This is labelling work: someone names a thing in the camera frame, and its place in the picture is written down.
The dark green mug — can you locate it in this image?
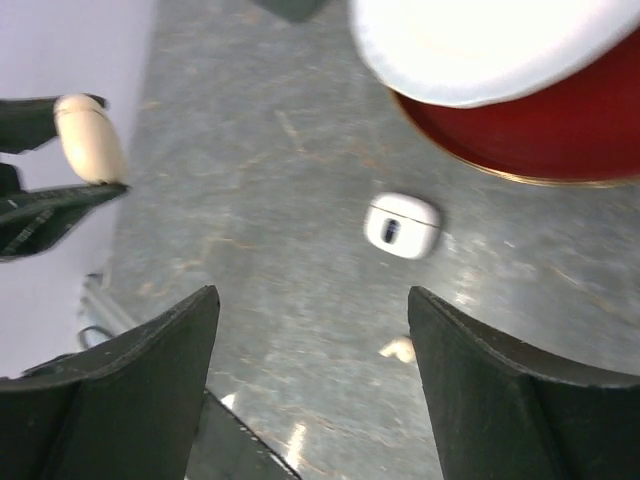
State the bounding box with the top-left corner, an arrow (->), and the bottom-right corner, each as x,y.
252,0 -> 327,23

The pink earbud left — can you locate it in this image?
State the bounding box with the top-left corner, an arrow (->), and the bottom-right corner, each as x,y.
378,336 -> 416,364

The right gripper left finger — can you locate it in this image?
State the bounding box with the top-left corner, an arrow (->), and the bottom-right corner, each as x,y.
1,286 -> 220,479

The pink earbud case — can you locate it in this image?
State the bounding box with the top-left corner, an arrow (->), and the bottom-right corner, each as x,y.
53,94 -> 127,184

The white earbud case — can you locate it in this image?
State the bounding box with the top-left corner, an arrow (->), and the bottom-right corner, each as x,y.
363,192 -> 442,260

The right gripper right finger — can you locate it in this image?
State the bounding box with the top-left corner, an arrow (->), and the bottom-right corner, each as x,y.
408,286 -> 639,479

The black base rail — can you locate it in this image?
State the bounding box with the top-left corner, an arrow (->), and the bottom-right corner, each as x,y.
185,390 -> 301,480

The red round tray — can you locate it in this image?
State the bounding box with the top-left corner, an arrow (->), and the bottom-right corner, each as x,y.
391,33 -> 639,186

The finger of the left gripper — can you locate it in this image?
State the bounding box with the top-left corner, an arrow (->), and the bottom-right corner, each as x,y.
1,94 -> 106,153
1,163 -> 129,260

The white plate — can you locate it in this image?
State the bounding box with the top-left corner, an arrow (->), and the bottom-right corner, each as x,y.
348,0 -> 639,109

